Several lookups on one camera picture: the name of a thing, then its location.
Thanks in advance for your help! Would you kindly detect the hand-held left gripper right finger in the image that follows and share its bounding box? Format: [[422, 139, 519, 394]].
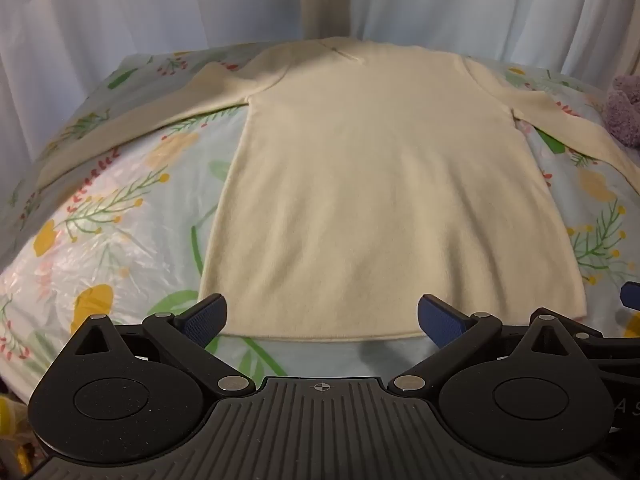
[[388, 294, 608, 394]]

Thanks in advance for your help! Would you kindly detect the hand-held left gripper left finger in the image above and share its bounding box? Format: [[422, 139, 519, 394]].
[[69, 293, 257, 395]]

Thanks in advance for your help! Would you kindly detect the cream knit sweater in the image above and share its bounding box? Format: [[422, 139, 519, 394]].
[[37, 36, 640, 345]]

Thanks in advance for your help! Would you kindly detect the floral bed sheet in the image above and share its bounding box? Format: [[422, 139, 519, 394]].
[[0, 42, 640, 406]]

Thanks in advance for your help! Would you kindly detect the purple plush toy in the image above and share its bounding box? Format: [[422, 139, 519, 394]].
[[601, 75, 640, 150]]

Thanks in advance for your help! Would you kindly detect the yellow object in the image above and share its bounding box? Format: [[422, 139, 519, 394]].
[[0, 394, 38, 480]]

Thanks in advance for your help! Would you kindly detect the white sheer curtain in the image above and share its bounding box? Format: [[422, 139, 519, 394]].
[[350, 0, 640, 93], [0, 0, 307, 171]]

